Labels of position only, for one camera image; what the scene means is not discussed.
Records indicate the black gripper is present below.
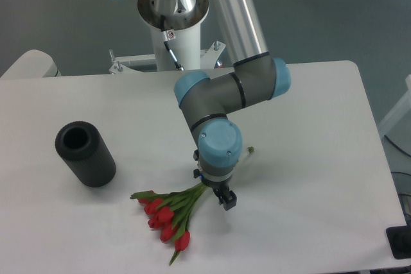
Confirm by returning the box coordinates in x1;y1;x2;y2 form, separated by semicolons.
193;150;237;211

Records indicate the red tulip bouquet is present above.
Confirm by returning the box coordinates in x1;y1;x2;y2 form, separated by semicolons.
130;182;209;265

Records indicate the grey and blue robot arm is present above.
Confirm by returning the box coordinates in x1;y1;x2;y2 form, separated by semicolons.
137;0;291;210

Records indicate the black ribbed vase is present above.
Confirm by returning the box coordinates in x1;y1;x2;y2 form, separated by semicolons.
55;121;116;187

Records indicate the black device at table edge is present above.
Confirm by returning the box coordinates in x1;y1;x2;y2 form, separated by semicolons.
386;226;410;260

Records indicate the white cabinet at right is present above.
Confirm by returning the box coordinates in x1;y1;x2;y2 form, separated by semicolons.
377;75;410;140

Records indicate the white rounded furniture piece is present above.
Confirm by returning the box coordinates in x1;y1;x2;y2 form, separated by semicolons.
1;49;61;80

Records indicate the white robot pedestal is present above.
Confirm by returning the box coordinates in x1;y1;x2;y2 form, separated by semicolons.
109;0;226;74

